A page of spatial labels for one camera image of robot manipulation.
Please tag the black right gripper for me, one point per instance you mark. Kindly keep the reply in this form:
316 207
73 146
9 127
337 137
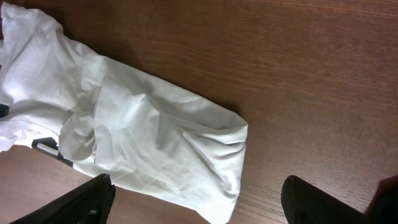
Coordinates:
304 203

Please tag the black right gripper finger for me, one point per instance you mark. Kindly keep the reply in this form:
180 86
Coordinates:
89 203

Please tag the white t-shirt black print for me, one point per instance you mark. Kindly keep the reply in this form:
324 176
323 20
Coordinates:
149 135

